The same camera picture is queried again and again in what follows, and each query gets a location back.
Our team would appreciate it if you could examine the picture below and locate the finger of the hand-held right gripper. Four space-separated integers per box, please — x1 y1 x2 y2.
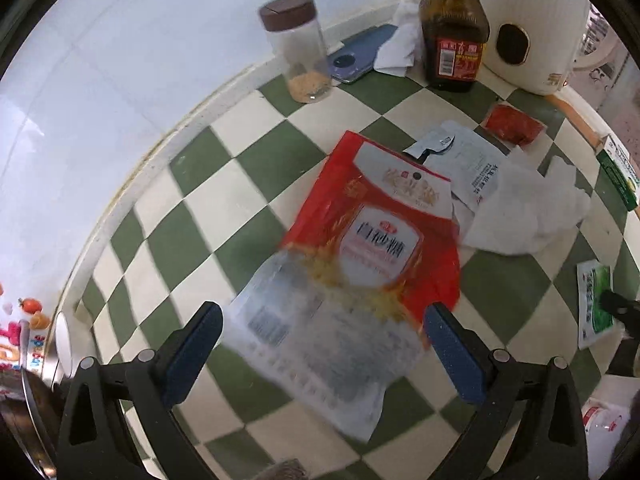
599 290 640 341

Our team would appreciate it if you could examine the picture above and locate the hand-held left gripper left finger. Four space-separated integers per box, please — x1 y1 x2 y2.
57 301 224 480

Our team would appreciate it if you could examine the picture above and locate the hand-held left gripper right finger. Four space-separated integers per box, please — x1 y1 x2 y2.
424 302 590 480

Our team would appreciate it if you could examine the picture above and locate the red and white sugar bag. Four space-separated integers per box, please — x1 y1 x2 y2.
220 130 462 443

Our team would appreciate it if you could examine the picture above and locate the green and white snack packet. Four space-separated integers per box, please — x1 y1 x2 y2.
576 259 622 351

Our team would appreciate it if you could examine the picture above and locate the white plastic bag red print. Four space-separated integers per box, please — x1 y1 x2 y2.
580 374 640 480

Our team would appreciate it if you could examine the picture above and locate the large crumpled white paper towel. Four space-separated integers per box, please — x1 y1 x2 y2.
460 155 593 256

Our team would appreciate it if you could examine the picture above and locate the green and white box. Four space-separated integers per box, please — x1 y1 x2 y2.
596 135 640 212

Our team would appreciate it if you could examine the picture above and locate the colourful printed packet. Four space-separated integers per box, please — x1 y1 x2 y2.
0 282 52 401

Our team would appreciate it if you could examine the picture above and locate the metal pot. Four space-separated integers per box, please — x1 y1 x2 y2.
0 325 66 480

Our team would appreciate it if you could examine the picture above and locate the small red sauce packet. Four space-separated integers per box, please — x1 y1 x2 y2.
481 102 547 148

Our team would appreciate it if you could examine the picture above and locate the white rice cooker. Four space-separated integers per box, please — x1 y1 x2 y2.
472 0 592 96

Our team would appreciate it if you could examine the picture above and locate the blue smartphone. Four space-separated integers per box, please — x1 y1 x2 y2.
327 24 399 85

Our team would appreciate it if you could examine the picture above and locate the crumpled white tissue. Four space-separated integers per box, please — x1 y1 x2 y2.
373 0 425 77

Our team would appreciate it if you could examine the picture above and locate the clear jar with brown lid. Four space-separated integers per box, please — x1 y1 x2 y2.
258 0 334 104

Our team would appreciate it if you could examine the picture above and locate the dark sauce bottle red label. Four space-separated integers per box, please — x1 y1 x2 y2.
419 0 490 93

